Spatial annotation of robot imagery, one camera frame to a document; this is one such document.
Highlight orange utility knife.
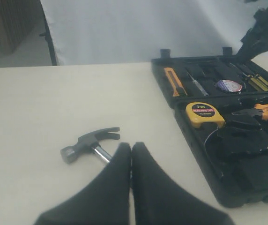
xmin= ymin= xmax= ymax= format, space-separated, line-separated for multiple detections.
xmin=164 ymin=67 xmax=187 ymax=97

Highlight clear test pen screwdriver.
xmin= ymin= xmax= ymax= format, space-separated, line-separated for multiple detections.
xmin=187 ymin=72 xmax=209 ymax=96

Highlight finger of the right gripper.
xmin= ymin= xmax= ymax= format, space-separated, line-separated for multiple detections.
xmin=236 ymin=43 xmax=258 ymax=63

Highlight short yellow black screwdriver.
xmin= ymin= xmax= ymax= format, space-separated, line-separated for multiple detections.
xmin=241 ymin=67 xmax=268 ymax=92

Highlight yellow tape measure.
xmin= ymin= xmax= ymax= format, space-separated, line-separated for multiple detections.
xmin=186 ymin=102 xmax=225 ymax=128

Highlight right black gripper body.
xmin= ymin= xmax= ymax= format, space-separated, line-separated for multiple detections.
xmin=239 ymin=7 xmax=268 ymax=53

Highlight long yellow black screwdriver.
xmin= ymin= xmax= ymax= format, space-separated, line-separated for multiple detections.
xmin=229 ymin=63 xmax=268 ymax=91

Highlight white backdrop cloth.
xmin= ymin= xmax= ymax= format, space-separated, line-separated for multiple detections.
xmin=41 ymin=0 xmax=268 ymax=65

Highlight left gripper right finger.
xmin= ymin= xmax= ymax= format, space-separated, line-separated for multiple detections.
xmin=132 ymin=142 xmax=234 ymax=225

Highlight black backdrop stand pole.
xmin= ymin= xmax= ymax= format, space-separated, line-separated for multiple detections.
xmin=39 ymin=0 xmax=58 ymax=66

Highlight orange handled pliers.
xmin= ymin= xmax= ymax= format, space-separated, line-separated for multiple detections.
xmin=231 ymin=103 xmax=268 ymax=132

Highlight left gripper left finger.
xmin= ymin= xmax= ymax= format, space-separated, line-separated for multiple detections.
xmin=35 ymin=142 xmax=131 ymax=225

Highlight claw hammer black grip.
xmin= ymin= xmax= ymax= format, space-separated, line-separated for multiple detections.
xmin=60 ymin=127 xmax=120 ymax=164

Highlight black electrical tape roll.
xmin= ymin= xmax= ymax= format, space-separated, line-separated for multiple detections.
xmin=215 ymin=79 xmax=243 ymax=93

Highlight black plastic tool case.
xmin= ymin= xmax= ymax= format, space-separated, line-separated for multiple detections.
xmin=151 ymin=47 xmax=268 ymax=208

